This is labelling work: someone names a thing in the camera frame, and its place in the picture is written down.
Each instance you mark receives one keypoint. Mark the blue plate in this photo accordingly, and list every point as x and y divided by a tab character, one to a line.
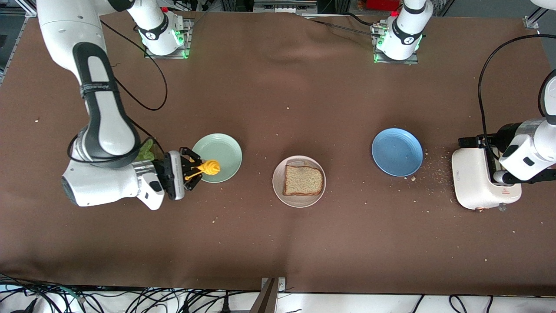
397	152

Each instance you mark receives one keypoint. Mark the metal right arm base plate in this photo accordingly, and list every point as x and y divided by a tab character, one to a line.
188	37

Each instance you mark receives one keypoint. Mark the green lettuce leaf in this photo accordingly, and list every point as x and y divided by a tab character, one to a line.
147	150

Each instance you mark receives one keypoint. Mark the dark grey metal bar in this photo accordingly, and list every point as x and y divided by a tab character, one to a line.
265	300

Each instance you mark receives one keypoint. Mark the red box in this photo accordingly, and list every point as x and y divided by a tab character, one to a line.
382	4

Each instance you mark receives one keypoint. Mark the silver metal bracket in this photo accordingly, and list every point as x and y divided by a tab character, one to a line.
281	284

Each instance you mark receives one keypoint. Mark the yellow squeeze bottle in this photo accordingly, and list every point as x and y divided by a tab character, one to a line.
212	167

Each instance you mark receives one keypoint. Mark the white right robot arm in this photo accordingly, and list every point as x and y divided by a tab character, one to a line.
65	26

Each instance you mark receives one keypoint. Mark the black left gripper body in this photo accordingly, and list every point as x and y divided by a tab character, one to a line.
506	134

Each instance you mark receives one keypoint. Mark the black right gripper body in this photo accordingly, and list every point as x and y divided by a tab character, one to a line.
159	168

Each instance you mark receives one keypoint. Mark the brown bread slice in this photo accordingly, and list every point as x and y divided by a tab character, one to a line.
303	180

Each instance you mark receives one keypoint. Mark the white toaster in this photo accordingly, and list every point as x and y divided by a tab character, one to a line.
471	182

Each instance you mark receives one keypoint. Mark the aluminium frame profile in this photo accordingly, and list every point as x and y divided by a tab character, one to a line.
532	21

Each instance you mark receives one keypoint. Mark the mint green plate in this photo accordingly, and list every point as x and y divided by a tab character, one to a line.
226	152

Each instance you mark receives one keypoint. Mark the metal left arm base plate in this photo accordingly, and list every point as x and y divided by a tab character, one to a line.
391	62

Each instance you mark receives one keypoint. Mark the beige plate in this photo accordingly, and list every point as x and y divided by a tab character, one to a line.
299	200

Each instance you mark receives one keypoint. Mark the brown tablecloth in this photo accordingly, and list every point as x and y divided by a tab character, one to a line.
260	108

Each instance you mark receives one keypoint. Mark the grey power strip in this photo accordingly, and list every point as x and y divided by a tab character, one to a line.
282	6

